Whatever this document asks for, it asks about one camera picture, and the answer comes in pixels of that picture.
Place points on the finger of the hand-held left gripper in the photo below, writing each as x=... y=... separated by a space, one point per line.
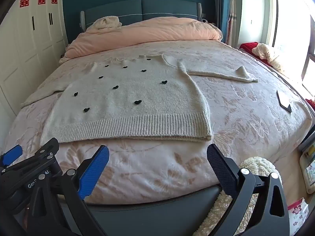
x=48 y=147
x=11 y=154

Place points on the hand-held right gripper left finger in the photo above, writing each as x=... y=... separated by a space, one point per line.
x=94 y=172

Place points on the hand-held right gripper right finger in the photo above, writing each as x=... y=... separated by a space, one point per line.
x=221 y=169

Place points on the cream knit sweater black hearts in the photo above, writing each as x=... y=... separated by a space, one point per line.
x=135 y=91

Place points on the fluffy white rug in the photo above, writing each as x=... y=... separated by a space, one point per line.
x=256 y=166

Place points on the pink butterfly print blanket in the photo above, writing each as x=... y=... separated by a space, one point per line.
x=246 y=127

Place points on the beige box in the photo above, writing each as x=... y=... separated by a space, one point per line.
x=308 y=174

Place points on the floral printed bag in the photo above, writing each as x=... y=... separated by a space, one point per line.
x=297 y=213

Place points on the black smartphone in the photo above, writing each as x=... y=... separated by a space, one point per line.
x=283 y=100

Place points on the white wardrobe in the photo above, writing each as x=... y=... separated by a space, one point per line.
x=24 y=54

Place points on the red cloth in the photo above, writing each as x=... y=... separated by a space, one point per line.
x=247 y=48

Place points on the cream bundled cloth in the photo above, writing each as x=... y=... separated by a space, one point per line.
x=269 y=52

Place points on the cream fluffy cloth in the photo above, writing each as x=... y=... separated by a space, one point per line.
x=107 y=22

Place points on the pink duvet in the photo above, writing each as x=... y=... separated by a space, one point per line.
x=147 y=32

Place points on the teal curtain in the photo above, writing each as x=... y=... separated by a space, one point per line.
x=225 y=5

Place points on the window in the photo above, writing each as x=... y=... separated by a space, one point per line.
x=290 y=17

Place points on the blue padded headboard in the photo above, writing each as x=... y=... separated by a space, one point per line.
x=160 y=9

